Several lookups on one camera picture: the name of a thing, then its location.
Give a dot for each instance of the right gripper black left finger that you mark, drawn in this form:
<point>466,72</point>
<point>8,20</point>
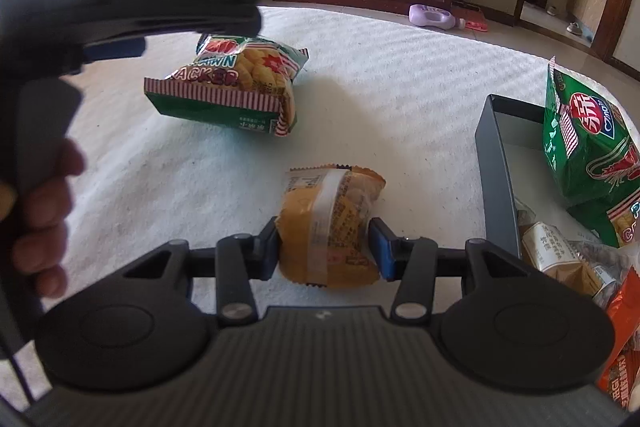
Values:
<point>239,259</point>

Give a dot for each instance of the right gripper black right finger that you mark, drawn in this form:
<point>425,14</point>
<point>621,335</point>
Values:
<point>412,263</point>

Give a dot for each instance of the yellow pastry packet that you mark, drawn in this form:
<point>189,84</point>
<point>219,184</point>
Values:
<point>322,222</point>

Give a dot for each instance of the brown pastry packet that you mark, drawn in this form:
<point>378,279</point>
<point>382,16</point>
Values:
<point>548,251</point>

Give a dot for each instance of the grey rectangular tray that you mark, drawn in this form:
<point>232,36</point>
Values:
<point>508,140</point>

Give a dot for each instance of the green prawn cracker bag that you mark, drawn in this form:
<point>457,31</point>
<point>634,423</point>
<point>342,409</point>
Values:
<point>237,82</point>
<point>592,156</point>

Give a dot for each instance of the clear crinkly snack bag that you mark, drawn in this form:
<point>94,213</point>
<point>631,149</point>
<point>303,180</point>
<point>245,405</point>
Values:
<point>610,264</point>

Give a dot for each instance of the orange square snack packet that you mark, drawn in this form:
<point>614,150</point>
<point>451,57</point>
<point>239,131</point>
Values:
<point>623,363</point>

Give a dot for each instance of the person's left hand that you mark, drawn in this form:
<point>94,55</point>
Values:
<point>40,251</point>

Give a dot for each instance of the white table cloth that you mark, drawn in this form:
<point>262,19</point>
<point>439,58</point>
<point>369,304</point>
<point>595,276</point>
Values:
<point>506,345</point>

